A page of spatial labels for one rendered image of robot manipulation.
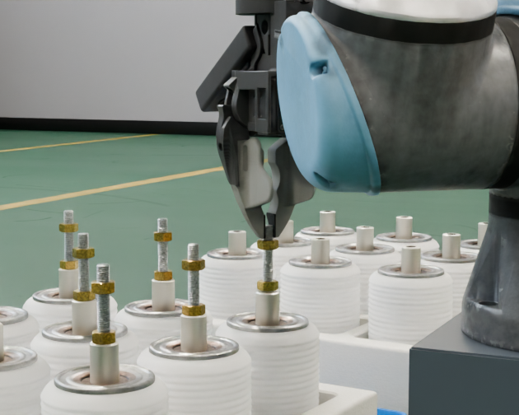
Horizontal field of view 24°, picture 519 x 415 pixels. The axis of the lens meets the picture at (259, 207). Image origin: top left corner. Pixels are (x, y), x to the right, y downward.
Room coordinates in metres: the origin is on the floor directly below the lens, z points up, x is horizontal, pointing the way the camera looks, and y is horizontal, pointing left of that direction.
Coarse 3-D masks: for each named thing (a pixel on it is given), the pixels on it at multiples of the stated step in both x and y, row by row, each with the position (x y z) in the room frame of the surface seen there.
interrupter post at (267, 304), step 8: (256, 296) 1.08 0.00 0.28; (264, 296) 1.07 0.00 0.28; (272, 296) 1.07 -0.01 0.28; (256, 304) 1.08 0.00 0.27; (264, 304) 1.07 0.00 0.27; (272, 304) 1.07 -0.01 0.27; (256, 312) 1.08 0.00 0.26; (264, 312) 1.07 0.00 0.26; (272, 312) 1.07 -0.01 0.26; (256, 320) 1.08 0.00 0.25; (264, 320) 1.07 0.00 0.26; (272, 320) 1.07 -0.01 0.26
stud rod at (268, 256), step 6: (270, 228) 1.08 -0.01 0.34; (270, 234) 1.08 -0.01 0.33; (264, 252) 1.08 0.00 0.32; (270, 252) 1.08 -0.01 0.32; (264, 258) 1.08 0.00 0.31; (270, 258) 1.08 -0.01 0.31; (264, 264) 1.08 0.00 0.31; (270, 264) 1.08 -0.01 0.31; (264, 270) 1.08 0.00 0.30; (270, 270) 1.08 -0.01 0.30; (264, 276) 1.08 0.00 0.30; (270, 276) 1.08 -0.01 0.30
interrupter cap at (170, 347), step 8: (176, 336) 1.01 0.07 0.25; (208, 336) 1.01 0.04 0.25; (216, 336) 1.01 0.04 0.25; (152, 344) 0.98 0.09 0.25; (160, 344) 0.99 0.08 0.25; (168, 344) 0.99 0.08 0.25; (176, 344) 0.99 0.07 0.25; (208, 344) 1.00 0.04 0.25; (216, 344) 0.99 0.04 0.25; (224, 344) 0.99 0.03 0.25; (232, 344) 0.99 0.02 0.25; (152, 352) 0.96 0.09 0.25; (160, 352) 0.96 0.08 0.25; (168, 352) 0.96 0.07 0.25; (176, 352) 0.96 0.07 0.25; (184, 352) 0.96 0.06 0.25; (192, 352) 0.96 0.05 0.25; (200, 352) 0.96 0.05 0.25; (208, 352) 0.96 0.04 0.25; (216, 352) 0.96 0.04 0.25; (224, 352) 0.96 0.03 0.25; (232, 352) 0.96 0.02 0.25; (184, 360) 0.95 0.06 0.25; (192, 360) 0.94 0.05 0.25; (200, 360) 0.95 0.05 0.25
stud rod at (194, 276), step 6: (192, 246) 0.98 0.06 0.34; (198, 246) 0.98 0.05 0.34; (192, 252) 0.98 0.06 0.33; (198, 252) 0.98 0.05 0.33; (192, 258) 0.98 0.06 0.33; (198, 258) 0.98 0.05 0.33; (192, 276) 0.98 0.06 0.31; (198, 276) 0.98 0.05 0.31; (192, 282) 0.98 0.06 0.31; (198, 282) 0.98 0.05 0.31; (192, 288) 0.98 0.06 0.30; (198, 288) 0.98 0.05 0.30; (192, 294) 0.98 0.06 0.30; (198, 294) 0.98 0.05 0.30; (192, 300) 0.98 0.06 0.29; (198, 300) 0.98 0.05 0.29
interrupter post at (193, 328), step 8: (184, 320) 0.97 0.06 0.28; (192, 320) 0.97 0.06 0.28; (200, 320) 0.97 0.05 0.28; (184, 328) 0.97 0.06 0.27; (192, 328) 0.97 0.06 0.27; (200, 328) 0.97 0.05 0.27; (184, 336) 0.97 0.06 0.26; (192, 336) 0.97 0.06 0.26; (200, 336) 0.97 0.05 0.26; (184, 344) 0.98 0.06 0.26; (192, 344) 0.97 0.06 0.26; (200, 344) 0.97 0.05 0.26
